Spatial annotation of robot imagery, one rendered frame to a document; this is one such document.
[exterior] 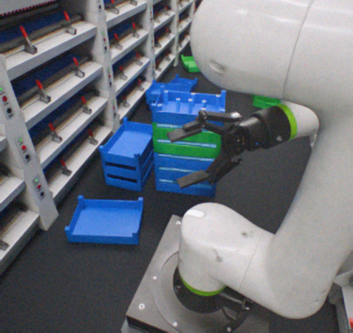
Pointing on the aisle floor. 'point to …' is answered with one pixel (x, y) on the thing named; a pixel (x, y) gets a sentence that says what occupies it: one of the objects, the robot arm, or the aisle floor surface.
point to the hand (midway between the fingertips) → (178, 160)
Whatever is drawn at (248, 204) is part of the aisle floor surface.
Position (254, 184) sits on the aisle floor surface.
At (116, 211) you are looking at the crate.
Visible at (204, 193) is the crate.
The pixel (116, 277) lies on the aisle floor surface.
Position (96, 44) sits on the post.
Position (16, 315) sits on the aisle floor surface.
